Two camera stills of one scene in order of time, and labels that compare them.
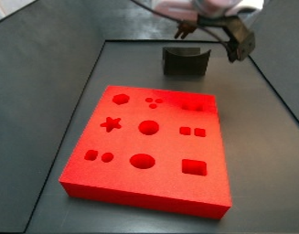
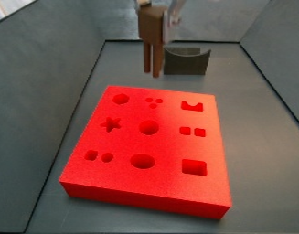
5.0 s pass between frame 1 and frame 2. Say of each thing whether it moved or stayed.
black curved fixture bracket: stayed
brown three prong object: moved
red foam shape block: stayed
